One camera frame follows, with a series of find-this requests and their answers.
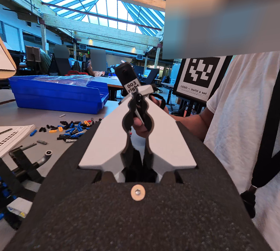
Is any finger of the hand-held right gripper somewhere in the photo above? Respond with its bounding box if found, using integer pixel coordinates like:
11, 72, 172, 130
136, 84, 155, 99
133, 108, 145, 125

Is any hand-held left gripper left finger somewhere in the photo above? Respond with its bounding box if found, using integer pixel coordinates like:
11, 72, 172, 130
78, 97, 135, 182

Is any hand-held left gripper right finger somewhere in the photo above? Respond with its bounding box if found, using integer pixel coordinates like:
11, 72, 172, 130
142, 97, 197, 181

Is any partly built toy chassis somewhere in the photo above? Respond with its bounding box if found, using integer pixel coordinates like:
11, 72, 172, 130
0, 143, 53, 230

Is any person's right forearm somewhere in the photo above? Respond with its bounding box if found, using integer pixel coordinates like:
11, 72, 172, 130
168, 107, 216, 142

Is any person's right hand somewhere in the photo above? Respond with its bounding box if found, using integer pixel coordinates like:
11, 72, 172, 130
132, 96, 171, 139

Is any grey office table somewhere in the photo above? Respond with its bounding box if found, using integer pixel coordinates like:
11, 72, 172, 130
93, 76, 125, 88

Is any pile of small toy pieces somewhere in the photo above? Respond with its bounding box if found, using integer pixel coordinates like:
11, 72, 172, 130
39, 119, 103, 143

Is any framed marker sign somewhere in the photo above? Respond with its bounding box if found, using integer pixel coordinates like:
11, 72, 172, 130
172, 55, 233, 104

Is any clear plastic bag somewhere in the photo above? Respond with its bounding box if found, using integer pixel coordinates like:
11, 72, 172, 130
32, 75, 97, 86

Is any blue plastic bin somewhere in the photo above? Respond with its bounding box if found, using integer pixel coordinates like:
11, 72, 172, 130
9, 76, 110, 114

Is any person's white shirt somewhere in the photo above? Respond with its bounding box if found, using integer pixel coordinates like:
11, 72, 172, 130
203, 51, 280, 251

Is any building instruction booklet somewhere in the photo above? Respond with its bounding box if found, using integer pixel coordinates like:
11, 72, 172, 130
0, 124, 36, 158

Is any black badge reel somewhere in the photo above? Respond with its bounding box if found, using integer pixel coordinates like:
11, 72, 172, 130
240, 185, 257, 219

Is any tan rounded panel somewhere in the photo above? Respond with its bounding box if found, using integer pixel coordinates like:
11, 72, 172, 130
0, 37, 17, 80

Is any black harness strap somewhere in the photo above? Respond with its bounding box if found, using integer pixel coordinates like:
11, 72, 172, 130
251, 70, 280, 189

